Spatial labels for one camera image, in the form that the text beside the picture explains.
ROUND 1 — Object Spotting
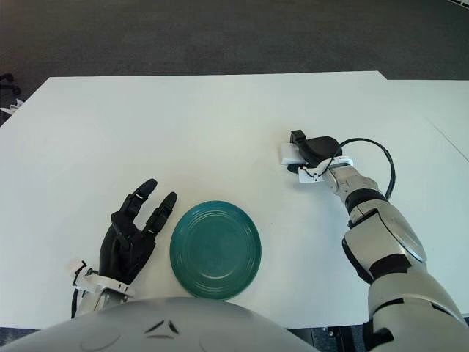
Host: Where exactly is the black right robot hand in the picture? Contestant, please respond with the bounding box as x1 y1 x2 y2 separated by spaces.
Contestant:
287 129 344 175

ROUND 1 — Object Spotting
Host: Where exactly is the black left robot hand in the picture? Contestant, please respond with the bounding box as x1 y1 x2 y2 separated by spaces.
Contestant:
99 178 179 287

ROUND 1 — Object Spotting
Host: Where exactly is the white square charger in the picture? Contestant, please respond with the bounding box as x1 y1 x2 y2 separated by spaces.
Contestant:
281 142 307 166

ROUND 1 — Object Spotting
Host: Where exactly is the green round plate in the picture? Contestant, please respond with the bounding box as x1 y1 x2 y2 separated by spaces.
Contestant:
169 199 262 301

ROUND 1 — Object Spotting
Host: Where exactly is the grey robot torso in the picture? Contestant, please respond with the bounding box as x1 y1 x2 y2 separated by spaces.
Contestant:
0 296 312 352

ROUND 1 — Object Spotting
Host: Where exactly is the black office chair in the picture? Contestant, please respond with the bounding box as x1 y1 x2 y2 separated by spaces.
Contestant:
0 73 21 102

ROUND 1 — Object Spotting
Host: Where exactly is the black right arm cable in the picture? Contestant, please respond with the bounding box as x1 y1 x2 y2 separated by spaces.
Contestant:
339 137 396 201

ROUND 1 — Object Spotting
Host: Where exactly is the black table leg bracket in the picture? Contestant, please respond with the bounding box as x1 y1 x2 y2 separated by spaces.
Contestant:
318 326 352 352

